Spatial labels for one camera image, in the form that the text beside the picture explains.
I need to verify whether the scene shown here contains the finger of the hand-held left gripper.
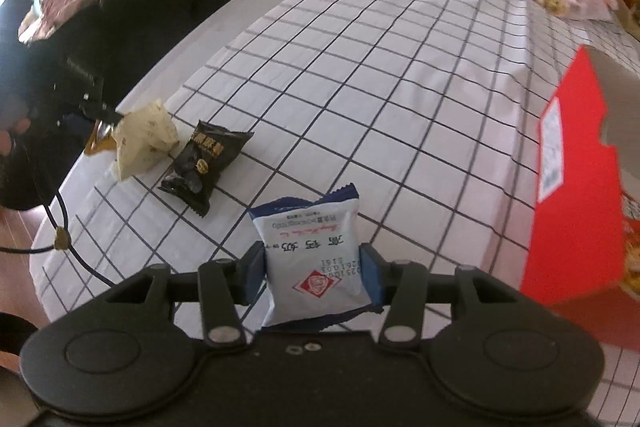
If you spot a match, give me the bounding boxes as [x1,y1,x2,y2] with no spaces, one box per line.
[75,99,126,126]

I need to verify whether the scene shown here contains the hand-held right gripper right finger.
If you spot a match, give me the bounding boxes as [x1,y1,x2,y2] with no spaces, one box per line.
[360,244,521,351]

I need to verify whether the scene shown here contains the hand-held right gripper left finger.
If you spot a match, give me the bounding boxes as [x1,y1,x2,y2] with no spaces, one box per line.
[107,244,267,349]

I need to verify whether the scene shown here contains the beige snack packet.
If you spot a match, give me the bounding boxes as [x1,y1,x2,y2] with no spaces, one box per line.
[111,98,180,182]

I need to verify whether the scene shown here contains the white and blue snack packet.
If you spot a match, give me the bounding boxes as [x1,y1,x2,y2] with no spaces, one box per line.
[249,184,387,329]

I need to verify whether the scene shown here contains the black snack packet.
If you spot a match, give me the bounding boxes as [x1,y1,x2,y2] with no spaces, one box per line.
[157,119,256,219]

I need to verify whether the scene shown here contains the red cardboard box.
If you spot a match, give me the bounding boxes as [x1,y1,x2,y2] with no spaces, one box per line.
[520,45,640,352]

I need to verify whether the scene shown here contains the person's left hand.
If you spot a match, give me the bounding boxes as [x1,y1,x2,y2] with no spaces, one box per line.
[0,116,32,156]

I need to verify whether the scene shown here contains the white checkered tablecloth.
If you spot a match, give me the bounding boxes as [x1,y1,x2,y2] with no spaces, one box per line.
[29,0,640,427]

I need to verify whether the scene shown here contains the black cable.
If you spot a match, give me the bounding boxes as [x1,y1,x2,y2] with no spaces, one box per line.
[0,157,115,287]

